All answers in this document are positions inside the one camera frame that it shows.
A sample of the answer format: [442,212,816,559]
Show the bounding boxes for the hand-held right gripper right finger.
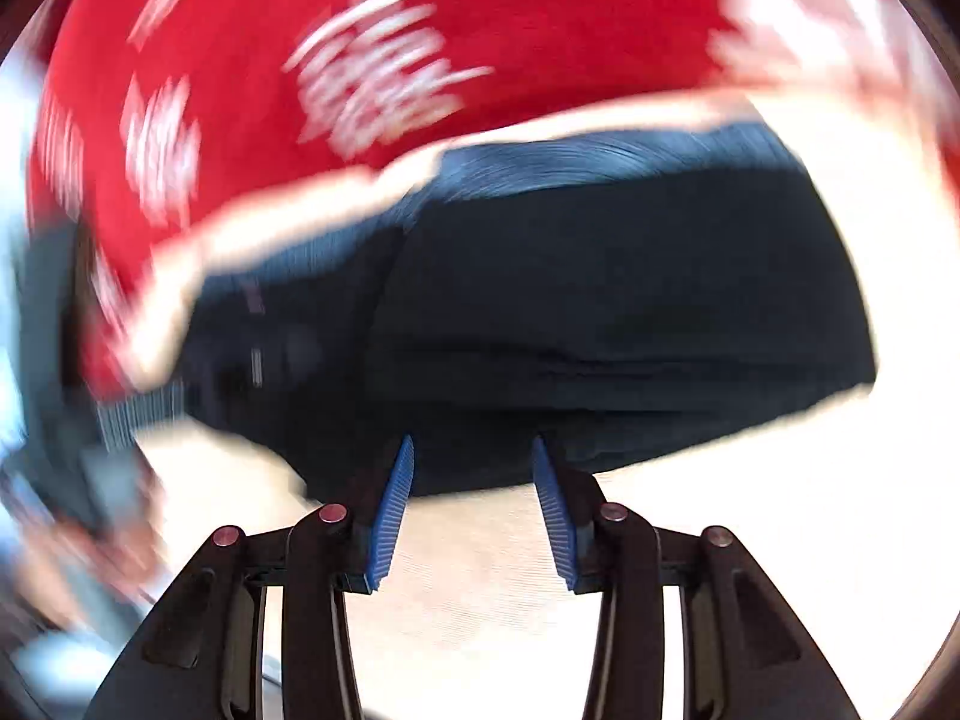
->
[531,435,863,720]

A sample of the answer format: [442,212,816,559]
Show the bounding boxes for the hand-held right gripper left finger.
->
[82,435,417,720]

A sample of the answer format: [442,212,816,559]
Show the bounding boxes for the black pants with blue trim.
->
[172,131,878,500]

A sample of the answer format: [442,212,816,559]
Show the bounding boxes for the cream quilted blanket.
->
[120,82,950,720]

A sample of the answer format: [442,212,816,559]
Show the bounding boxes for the red printed bedsheet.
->
[26,0,931,398]

